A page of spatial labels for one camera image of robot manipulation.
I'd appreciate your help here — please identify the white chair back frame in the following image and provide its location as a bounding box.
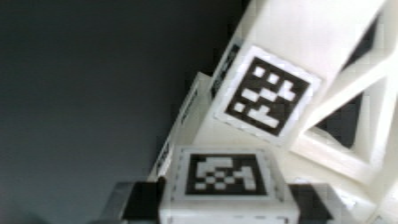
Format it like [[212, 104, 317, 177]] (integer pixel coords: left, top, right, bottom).
[[148, 0, 398, 224]]

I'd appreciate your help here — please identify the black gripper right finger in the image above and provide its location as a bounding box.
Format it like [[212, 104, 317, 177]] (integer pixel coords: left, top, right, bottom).
[[289, 183, 355, 224]]

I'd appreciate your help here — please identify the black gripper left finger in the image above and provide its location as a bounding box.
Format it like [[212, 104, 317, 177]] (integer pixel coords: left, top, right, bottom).
[[93, 178, 166, 224]]

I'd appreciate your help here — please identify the small tagged white cube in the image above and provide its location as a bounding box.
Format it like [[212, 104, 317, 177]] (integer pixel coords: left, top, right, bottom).
[[157, 146, 298, 224]]

